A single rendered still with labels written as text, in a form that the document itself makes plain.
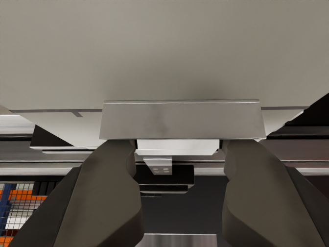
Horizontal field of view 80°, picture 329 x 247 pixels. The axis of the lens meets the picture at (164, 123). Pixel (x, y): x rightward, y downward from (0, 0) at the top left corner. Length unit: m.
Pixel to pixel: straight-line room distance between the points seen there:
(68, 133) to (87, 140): 0.02
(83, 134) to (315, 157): 0.48
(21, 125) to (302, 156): 0.52
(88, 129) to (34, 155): 0.39
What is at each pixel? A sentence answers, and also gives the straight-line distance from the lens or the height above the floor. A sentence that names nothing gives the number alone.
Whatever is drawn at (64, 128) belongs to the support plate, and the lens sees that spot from 0.17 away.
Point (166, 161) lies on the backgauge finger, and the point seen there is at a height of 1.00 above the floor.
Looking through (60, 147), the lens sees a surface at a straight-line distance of 0.24.
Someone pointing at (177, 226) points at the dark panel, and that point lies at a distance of 0.72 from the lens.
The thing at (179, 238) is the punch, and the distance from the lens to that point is 0.21.
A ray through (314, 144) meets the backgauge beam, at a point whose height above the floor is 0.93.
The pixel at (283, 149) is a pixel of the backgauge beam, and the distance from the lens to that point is 0.51.
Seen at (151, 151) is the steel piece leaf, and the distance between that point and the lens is 0.21.
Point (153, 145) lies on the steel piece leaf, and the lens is 0.19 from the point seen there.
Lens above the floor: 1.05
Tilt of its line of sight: 21 degrees down
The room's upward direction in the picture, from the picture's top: 180 degrees counter-clockwise
